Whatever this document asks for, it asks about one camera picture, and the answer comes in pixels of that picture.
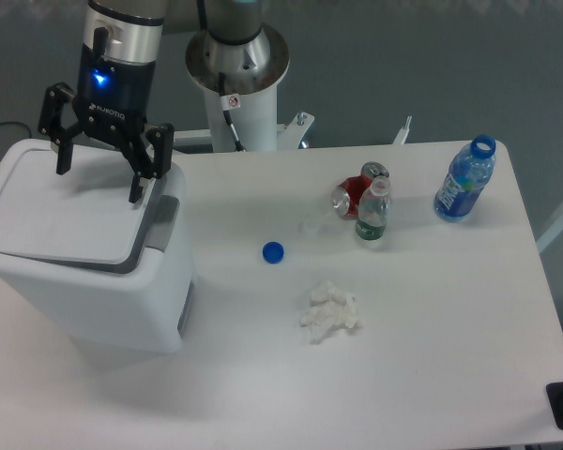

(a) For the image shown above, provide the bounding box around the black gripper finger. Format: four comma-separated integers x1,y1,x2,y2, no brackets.
119,123,175,203
38,82,83,175

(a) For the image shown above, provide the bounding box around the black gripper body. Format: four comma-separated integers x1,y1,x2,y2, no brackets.
70,45,156,150

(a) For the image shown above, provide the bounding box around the white trash can lid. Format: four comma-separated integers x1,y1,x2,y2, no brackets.
0,140,166,274

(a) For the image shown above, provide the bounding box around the blue bottle cap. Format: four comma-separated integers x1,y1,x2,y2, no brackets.
262,241,285,264

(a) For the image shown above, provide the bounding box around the white trash can body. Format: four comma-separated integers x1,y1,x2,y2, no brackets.
0,166,196,353

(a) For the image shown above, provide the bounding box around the clear white bottle cap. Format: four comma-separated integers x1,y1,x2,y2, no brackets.
300,217,327,235

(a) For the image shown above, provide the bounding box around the crushed red soda can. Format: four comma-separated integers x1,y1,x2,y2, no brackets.
330,161,389,219

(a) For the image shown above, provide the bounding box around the small clear green-label bottle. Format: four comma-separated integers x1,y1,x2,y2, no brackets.
356,175,391,241

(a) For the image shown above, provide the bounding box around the crumpled white tissue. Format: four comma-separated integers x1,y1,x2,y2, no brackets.
299,280,361,345

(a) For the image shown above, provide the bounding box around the blue drink bottle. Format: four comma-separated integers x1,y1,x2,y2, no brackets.
434,134,496,222

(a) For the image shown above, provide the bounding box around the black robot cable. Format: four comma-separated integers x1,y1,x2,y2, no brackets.
195,0,246,152

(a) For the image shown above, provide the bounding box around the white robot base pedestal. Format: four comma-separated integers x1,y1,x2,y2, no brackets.
175,24,314,153

